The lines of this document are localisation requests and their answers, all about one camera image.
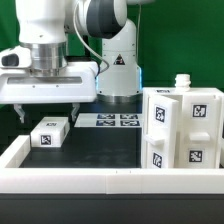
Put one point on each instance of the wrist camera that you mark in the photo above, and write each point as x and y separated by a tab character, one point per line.
17	57

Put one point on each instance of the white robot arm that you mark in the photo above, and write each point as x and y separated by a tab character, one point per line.
39	69

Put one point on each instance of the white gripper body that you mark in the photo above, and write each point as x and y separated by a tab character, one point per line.
74	84

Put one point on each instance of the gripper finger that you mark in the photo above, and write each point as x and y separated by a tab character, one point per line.
19	110
75	109

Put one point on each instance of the white U-shaped fence frame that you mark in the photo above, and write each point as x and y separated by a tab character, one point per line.
14	179

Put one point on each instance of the small white tagged block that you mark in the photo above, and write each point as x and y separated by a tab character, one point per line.
50	132

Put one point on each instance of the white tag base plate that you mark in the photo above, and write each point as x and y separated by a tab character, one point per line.
109	120

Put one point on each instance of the white cabinet body box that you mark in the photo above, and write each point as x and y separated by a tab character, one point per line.
182	126

